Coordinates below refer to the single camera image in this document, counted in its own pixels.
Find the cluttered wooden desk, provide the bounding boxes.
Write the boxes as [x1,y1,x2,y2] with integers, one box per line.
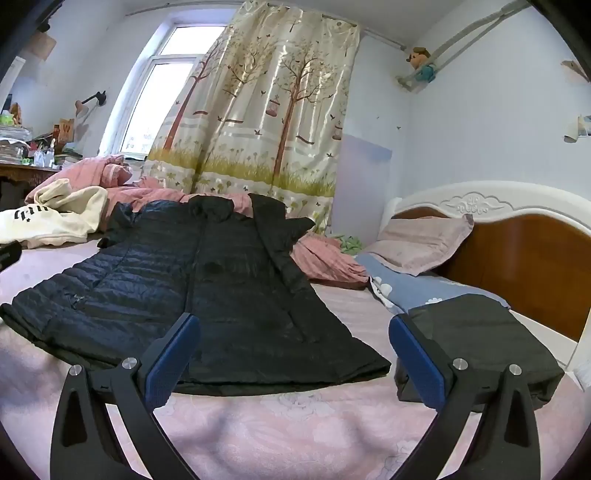
[0,104,77,169]

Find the brown paper sheet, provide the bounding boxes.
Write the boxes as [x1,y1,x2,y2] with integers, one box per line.
[28,32,57,61]

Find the white and wooden headboard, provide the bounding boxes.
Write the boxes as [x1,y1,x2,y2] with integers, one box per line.
[381,181,591,370]

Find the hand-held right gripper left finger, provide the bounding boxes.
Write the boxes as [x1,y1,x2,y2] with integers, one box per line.
[50,313,200,480]

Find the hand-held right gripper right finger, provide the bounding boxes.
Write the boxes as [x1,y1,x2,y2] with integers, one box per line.
[389,314,542,480]

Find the pink checked quilt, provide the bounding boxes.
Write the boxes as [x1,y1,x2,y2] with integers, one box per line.
[28,154,370,291]

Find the tree print curtain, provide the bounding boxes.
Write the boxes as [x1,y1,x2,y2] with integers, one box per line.
[147,0,362,236]

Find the white framed window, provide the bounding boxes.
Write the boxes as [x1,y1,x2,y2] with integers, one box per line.
[99,21,232,160]

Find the blue cloud print pillow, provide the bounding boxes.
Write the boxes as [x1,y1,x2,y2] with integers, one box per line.
[355,253,511,315]

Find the plush toy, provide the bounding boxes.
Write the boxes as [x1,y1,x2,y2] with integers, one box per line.
[405,46,437,83]

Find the grey wall pipe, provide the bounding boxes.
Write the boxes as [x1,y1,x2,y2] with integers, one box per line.
[397,0,532,90]

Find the black wall lamp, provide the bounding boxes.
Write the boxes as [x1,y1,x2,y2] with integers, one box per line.
[75,91,108,118]

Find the dark green folded garment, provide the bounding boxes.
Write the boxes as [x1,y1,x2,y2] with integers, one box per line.
[393,295,565,409]

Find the black down jacket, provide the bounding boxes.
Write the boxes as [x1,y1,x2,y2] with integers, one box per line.
[0,194,392,397]

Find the cream printed hoodie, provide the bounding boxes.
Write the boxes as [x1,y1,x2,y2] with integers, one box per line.
[0,179,109,250]

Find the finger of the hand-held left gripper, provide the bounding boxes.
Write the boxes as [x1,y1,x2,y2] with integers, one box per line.
[0,240,23,273]

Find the mauve pillow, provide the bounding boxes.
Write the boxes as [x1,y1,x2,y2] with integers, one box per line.
[365,215,475,277]

